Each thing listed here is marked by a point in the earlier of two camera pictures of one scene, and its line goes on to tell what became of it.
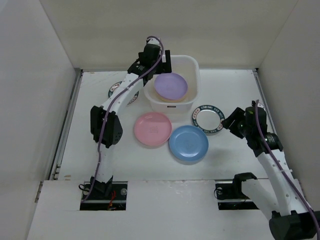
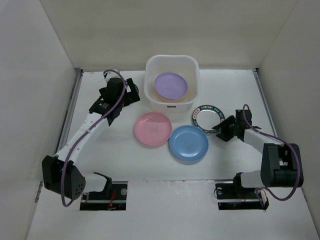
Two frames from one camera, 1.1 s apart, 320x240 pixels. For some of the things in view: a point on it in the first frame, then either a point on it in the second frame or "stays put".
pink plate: x=171 y=100 stays put
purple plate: x=170 y=85 stays put
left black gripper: x=165 y=67 → x=132 y=96
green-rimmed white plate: x=208 y=119 stays put
